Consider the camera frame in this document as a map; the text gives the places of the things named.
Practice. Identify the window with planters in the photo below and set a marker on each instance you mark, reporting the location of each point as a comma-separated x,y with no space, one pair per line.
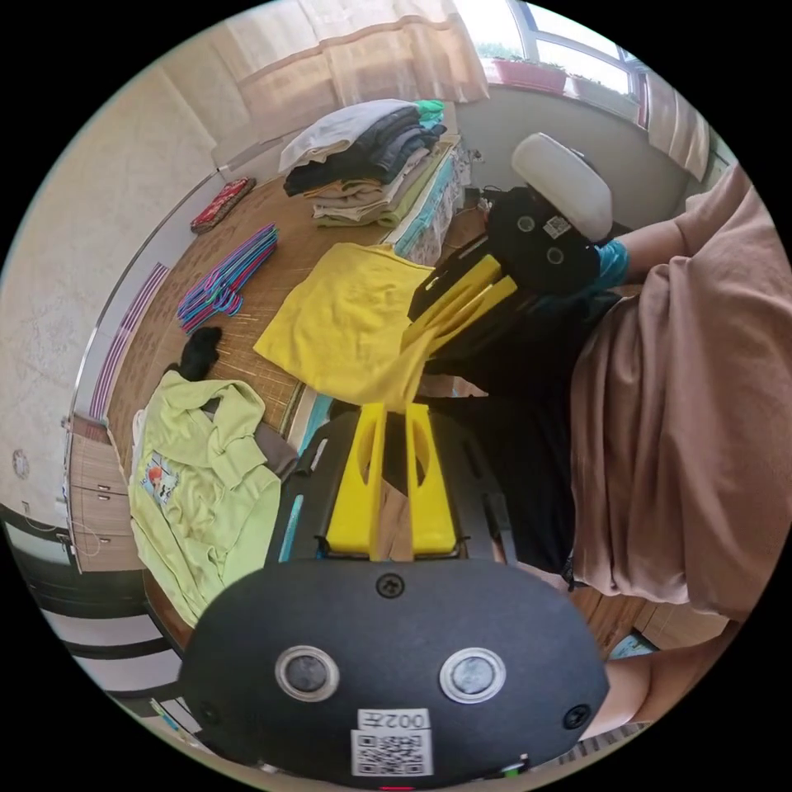
557,56

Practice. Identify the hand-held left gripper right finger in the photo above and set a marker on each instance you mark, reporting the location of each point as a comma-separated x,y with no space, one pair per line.
433,513

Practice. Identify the person's left forearm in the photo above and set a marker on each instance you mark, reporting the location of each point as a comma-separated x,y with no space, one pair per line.
625,693

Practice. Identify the red patterned cushion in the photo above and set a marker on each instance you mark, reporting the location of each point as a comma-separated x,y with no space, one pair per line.
223,205

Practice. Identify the low wooden cupboard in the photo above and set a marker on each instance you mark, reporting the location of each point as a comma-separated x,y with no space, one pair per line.
96,489

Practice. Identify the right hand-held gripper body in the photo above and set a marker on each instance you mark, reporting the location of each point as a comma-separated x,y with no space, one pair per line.
538,247

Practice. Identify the black garment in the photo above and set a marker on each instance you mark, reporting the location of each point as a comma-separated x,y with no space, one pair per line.
199,353

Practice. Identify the person's right hand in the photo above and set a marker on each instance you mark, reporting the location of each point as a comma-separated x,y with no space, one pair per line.
612,266

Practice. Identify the person's body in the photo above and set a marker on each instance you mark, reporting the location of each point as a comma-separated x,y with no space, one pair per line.
650,433

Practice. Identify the beige curtain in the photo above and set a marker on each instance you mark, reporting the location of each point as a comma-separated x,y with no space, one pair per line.
371,56

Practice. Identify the stack of coloured clothes hangers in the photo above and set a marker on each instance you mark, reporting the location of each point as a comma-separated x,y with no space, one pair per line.
229,278

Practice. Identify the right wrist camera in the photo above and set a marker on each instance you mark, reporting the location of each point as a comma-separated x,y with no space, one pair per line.
563,179

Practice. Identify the yellow short sleeve shirt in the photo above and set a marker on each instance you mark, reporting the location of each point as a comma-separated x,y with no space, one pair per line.
340,322

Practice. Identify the person's right forearm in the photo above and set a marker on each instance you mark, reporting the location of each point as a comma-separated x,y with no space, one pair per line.
653,241

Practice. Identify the pile of clothes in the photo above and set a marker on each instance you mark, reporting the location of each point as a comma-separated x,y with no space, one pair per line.
365,161

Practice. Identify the light green printed shirt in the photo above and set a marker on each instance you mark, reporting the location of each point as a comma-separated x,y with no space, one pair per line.
204,495

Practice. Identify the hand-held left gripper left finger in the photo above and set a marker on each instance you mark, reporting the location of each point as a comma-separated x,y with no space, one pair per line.
356,507

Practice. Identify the dark framed wall shelf unit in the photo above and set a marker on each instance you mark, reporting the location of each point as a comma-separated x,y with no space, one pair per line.
111,668

